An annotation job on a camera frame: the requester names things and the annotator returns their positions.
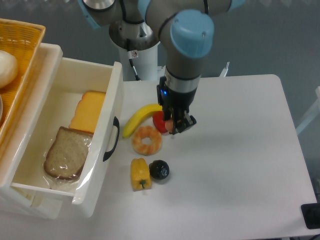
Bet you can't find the red bell pepper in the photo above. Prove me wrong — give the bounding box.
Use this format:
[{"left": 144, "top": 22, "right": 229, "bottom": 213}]
[{"left": 152, "top": 111, "right": 168, "bottom": 134}]

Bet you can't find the white frame at right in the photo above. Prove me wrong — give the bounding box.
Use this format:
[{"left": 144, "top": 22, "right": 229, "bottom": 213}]
[{"left": 295, "top": 86, "right": 320, "bottom": 135}]

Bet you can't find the white bracket behind table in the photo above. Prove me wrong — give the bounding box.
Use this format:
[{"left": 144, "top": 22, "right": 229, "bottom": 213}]
[{"left": 219, "top": 61, "right": 230, "bottom": 78}]

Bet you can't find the orange glazed donut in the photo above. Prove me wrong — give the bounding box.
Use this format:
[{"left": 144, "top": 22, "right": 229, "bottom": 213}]
[{"left": 131, "top": 125, "right": 162, "bottom": 156}]

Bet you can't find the brown wrapped bread slice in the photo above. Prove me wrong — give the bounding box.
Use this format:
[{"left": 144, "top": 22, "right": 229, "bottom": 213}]
[{"left": 43, "top": 126, "right": 93, "bottom": 180}]

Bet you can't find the yellow bell pepper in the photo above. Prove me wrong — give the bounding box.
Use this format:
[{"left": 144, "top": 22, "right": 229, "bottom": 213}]
[{"left": 130, "top": 158, "right": 152, "bottom": 191}]

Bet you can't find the dark purple plum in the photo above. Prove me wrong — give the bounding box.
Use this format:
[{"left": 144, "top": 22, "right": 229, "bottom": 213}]
[{"left": 149, "top": 159, "right": 170, "bottom": 180}]

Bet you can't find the white drawer cabinet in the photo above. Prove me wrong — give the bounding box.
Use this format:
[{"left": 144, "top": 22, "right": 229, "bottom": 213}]
[{"left": 0, "top": 43, "right": 63, "bottom": 219}]

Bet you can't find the yellow banana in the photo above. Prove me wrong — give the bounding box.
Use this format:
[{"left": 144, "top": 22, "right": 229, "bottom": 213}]
[{"left": 122, "top": 103, "right": 162, "bottom": 139}]

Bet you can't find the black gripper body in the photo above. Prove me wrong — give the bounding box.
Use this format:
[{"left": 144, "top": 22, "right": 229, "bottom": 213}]
[{"left": 156, "top": 76, "right": 196, "bottom": 120}]

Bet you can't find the orange cheese slice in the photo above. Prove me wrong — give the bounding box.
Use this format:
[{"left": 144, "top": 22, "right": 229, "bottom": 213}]
[{"left": 68, "top": 91, "right": 106, "bottom": 134}]

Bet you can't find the black drawer handle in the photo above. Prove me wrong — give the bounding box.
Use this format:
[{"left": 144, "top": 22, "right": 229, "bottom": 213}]
[{"left": 102, "top": 116, "right": 120, "bottom": 162}]

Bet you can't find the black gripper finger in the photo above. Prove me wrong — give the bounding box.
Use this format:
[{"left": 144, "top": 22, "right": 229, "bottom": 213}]
[
  {"left": 169, "top": 114, "right": 197, "bottom": 135},
  {"left": 162, "top": 104, "right": 173, "bottom": 122}
]

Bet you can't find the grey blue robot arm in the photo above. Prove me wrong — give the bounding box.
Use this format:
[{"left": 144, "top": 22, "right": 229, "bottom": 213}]
[{"left": 79, "top": 0, "right": 244, "bottom": 135}]

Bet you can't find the yellow wicker basket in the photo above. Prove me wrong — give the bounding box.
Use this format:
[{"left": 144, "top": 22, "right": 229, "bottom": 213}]
[{"left": 0, "top": 18, "right": 46, "bottom": 142}]

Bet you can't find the white open upper drawer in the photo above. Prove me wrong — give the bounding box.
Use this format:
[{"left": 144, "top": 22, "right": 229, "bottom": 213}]
[{"left": 10, "top": 58, "right": 124, "bottom": 219}]

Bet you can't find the black device at table edge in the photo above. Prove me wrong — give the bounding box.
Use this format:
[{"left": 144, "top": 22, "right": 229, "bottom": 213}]
[{"left": 300, "top": 203, "right": 320, "bottom": 230}]

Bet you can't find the white bread bun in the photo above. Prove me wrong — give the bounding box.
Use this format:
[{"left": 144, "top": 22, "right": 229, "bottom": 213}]
[{"left": 0, "top": 50, "right": 18, "bottom": 89}]

